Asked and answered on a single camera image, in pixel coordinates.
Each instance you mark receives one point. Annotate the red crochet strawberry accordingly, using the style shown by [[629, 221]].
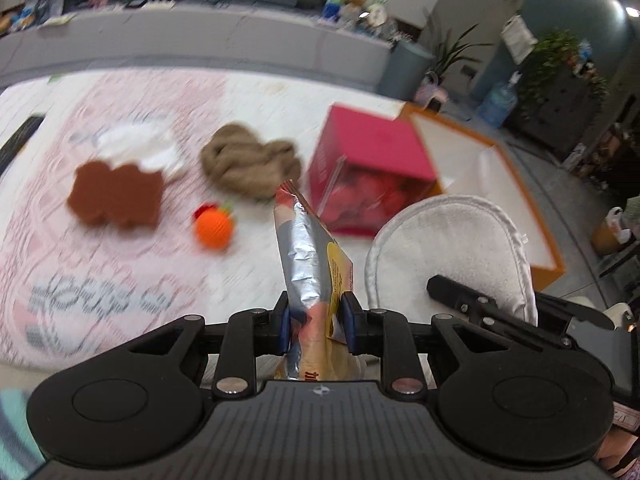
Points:
[[202, 210]]

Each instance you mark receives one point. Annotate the grey trash can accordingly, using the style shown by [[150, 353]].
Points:
[[406, 70]]

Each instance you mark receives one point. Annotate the brown fuzzy scarf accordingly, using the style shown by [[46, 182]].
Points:
[[245, 160]]

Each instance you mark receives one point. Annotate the orange cardboard box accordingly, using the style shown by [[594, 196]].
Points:
[[500, 170]]

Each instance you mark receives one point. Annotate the green bushy pothos plant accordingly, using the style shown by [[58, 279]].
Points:
[[550, 60]]

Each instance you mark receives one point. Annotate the grey stone television console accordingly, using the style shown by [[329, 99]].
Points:
[[200, 45]]

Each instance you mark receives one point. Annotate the pink card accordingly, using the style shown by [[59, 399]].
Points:
[[100, 0]]

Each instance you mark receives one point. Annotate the teal patterned cloth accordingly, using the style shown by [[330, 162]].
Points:
[[17, 435]]

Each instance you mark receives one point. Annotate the white hanging bag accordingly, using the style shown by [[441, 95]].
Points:
[[520, 37]]

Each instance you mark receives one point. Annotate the white cloth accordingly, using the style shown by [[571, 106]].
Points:
[[140, 145]]

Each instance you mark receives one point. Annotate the tall leafy floor plant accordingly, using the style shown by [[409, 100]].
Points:
[[452, 52]]

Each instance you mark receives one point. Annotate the green paper sheets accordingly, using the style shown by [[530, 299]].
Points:
[[59, 19]]

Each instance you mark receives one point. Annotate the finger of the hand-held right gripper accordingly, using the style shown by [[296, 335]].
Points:
[[465, 302]]

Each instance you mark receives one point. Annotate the white satin-edged pad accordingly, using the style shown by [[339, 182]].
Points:
[[450, 240]]

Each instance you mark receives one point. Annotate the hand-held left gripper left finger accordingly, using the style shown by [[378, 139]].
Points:
[[284, 325]]

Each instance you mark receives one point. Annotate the dark drawer cabinet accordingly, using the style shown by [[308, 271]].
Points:
[[565, 110]]

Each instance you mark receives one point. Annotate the foil snack packet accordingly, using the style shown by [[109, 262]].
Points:
[[305, 250]]

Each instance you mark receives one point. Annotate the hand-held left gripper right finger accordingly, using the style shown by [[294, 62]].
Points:
[[350, 325]]

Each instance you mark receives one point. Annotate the pink white lace bedspread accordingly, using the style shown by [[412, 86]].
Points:
[[125, 280]]

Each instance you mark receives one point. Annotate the brown sponge block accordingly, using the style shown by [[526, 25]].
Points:
[[115, 195]]

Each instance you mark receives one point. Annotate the red storage box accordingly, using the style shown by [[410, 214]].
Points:
[[370, 140]]

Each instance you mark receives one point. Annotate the black remote control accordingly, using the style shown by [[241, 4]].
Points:
[[20, 142]]

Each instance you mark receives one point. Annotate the pile of pink puffs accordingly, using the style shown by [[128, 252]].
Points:
[[380, 195]]

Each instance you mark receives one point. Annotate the orange crochet ball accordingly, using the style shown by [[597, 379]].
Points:
[[215, 230]]

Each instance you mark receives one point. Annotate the blue water bottle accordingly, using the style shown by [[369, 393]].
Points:
[[497, 102]]

